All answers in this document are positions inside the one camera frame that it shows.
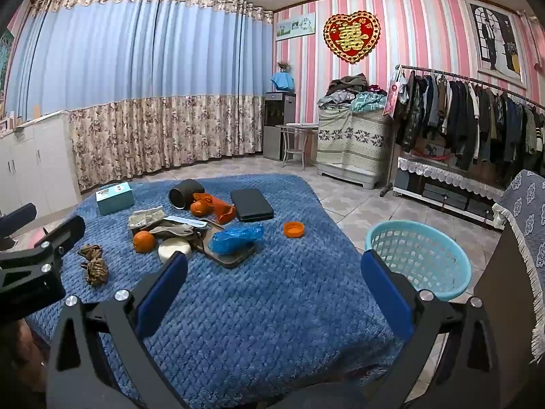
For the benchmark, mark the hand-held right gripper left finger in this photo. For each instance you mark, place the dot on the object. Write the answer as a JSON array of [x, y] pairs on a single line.
[[162, 296]]

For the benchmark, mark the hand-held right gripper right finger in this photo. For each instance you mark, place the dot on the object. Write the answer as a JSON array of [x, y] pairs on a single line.
[[388, 296]]

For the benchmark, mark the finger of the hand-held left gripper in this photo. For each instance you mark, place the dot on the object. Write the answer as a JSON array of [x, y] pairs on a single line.
[[55, 238], [17, 216]]

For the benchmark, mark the round white soap bar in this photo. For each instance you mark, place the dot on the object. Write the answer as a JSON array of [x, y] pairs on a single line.
[[172, 248]]

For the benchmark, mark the light blue plastic basket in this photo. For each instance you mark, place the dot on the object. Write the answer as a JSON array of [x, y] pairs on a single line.
[[425, 255]]

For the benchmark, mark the whole tangerine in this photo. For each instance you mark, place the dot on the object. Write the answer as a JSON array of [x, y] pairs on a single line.
[[143, 241]]

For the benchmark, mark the black cup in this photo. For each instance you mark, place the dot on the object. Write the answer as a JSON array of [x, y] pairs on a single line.
[[187, 191]]

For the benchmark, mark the white cabinet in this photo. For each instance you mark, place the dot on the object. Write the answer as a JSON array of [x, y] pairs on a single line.
[[38, 166]]

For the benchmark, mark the grey fabric piece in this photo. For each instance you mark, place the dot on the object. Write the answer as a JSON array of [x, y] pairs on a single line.
[[170, 231]]

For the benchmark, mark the teal cardboard box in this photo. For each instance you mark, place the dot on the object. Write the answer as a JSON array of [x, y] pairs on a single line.
[[115, 200]]

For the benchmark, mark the white tube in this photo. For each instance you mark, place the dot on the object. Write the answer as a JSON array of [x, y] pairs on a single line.
[[183, 220]]

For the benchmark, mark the brown phone case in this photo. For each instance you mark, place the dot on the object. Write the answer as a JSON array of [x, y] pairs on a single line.
[[232, 260]]

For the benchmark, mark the crumpled printed wrapper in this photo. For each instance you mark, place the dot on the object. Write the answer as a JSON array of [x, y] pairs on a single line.
[[142, 218]]

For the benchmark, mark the blue plastic bag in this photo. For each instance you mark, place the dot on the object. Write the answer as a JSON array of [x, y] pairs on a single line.
[[234, 238]]

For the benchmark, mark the blue quilted blanket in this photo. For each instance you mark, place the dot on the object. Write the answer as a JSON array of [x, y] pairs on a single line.
[[255, 306]]

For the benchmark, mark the metal clothes rack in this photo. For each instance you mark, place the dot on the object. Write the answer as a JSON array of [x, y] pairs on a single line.
[[385, 190]]

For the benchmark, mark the low black cabinet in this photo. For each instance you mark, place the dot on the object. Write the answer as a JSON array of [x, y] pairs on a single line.
[[443, 200]]

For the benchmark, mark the orange plastic lid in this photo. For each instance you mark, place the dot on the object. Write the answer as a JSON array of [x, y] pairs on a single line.
[[293, 229]]

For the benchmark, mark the dark wooden cabinet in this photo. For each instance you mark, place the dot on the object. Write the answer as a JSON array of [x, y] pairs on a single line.
[[506, 289]]

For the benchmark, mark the black flat case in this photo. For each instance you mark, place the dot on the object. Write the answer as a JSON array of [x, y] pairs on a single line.
[[251, 204]]

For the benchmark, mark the white lace cloth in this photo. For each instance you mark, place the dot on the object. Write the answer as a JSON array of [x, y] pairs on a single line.
[[447, 177]]

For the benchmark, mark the patterned cloth covered cabinet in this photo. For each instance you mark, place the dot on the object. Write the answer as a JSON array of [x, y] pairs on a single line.
[[353, 145]]

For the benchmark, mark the blue patterned fringed cloth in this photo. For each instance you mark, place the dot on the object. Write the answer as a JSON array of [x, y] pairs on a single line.
[[528, 204]]

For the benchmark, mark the blue and floral curtain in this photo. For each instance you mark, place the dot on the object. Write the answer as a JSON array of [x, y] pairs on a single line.
[[127, 72]]

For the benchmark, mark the row of hanging clothes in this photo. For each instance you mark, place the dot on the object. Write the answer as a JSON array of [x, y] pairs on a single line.
[[468, 123]]

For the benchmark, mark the grey water dispenser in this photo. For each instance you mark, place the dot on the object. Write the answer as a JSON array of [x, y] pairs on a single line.
[[276, 128]]

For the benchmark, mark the pink hanging bag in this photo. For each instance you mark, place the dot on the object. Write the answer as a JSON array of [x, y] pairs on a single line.
[[391, 93]]

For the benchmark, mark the pile of folded clothes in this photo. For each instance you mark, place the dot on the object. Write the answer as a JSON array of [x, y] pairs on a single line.
[[345, 89]]

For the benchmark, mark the blue cloth cover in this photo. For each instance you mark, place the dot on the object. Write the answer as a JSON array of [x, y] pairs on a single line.
[[283, 82]]

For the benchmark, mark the small potted plant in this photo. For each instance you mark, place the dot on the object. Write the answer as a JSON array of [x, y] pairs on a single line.
[[284, 67]]

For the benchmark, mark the red heart wall decoration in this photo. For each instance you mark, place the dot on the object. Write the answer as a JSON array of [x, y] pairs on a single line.
[[351, 36]]

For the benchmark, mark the wall poster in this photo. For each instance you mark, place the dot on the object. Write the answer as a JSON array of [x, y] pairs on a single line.
[[494, 38]]

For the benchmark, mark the landscape wall picture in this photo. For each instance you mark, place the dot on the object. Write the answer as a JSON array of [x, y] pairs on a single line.
[[296, 27]]

